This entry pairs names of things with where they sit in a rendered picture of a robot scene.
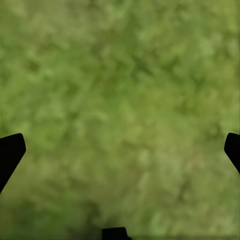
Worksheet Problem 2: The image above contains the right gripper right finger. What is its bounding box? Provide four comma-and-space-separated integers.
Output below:
224, 132, 240, 173

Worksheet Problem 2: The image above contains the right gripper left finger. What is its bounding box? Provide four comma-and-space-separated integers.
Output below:
0, 133, 26, 193

